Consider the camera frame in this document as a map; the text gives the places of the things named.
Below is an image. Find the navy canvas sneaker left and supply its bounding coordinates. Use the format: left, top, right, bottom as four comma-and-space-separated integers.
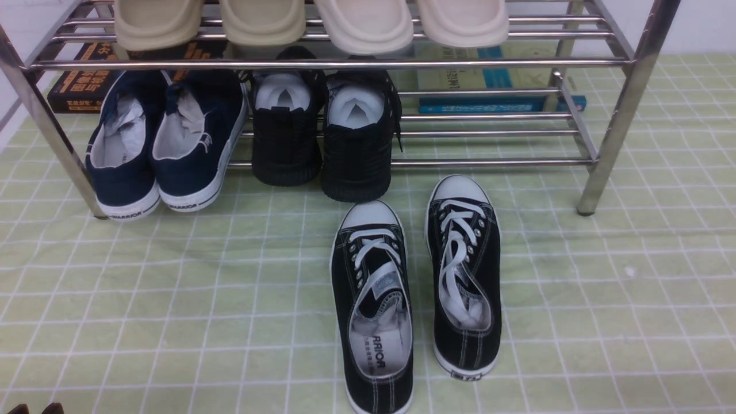
85, 71, 171, 222

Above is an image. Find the stainless steel shoe rack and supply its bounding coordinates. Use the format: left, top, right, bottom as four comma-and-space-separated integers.
2, 1, 679, 220

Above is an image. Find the cream slipper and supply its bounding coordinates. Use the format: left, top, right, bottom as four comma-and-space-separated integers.
416, 1, 510, 49
315, 1, 415, 55

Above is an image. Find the tan slipper far left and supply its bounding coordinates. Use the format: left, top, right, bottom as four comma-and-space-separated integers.
113, 1, 204, 51

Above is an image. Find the black orange book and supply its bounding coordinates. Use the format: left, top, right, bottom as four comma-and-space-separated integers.
47, 40, 228, 114

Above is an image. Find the blue and cream book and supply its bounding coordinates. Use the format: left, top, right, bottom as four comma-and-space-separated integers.
413, 40, 557, 114

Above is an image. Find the navy canvas sneaker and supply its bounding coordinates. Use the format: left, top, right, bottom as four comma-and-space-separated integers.
150, 69, 249, 213
85, 71, 171, 222

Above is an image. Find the navy canvas sneaker right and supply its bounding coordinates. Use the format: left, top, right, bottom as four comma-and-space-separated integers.
150, 69, 249, 213

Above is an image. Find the black canvas sneaker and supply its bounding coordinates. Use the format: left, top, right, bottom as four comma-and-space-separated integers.
329, 200, 415, 413
425, 175, 503, 382

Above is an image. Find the black knit sneaker right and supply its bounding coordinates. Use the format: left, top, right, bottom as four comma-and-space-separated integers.
321, 68, 403, 204

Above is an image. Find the cream slipper far right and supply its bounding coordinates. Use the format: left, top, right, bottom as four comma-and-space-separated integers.
416, 1, 510, 49

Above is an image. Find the tan slipper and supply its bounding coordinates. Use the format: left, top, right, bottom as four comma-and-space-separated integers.
219, 1, 306, 47
113, 1, 204, 51

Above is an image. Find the black knit sneaker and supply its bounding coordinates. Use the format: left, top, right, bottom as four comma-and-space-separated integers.
245, 69, 326, 187
321, 68, 403, 204

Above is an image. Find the dark object bottom left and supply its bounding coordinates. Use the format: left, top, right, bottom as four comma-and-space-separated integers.
6, 402, 65, 414

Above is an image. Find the black knit sneaker left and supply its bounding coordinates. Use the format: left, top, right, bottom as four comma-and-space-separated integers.
245, 69, 326, 187

